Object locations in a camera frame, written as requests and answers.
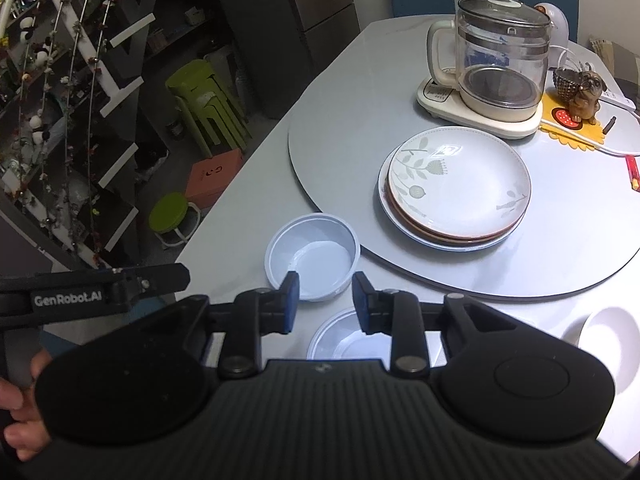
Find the brown dog figurine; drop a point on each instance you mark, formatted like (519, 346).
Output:
(580, 92)

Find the red flower pattern plate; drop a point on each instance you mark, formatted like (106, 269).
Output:
(427, 239)

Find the green stacked stools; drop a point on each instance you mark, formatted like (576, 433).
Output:
(208, 109)

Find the white plate brown rim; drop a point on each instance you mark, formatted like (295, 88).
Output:
(435, 232)

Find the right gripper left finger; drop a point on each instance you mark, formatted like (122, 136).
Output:
(252, 315)

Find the pale blue bowl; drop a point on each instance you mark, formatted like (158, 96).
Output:
(340, 338)
(322, 249)

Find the white round appliance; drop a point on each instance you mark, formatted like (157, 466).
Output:
(560, 31)

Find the person left hand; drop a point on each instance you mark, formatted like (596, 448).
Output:
(26, 434)

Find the green round stool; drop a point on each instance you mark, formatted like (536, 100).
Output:
(174, 219)

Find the orange box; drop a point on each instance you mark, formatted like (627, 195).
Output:
(211, 176)

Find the white remote control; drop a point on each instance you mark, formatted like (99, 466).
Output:
(618, 100)

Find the dark refrigerator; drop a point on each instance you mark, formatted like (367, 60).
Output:
(285, 44)

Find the brown hair clip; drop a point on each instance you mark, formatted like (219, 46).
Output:
(609, 126)

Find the yellow sunflower coaster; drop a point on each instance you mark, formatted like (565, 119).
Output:
(556, 121)

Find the glass electric kettle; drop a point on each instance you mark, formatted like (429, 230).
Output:
(494, 53)

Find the plaid pillow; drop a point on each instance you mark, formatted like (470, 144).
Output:
(620, 62)

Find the cream kettle base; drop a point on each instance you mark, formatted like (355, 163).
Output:
(445, 103)

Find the white lattice shelf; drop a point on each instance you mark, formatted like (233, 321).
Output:
(71, 75)

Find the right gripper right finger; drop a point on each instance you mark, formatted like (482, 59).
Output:
(396, 314)

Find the red lighter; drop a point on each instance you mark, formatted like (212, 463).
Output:
(634, 172)

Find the round lazy susan turntable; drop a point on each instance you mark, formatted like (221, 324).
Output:
(581, 226)

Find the white bowl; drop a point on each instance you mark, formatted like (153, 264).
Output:
(612, 336)

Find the green leaf pattern plate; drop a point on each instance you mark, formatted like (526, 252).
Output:
(460, 182)

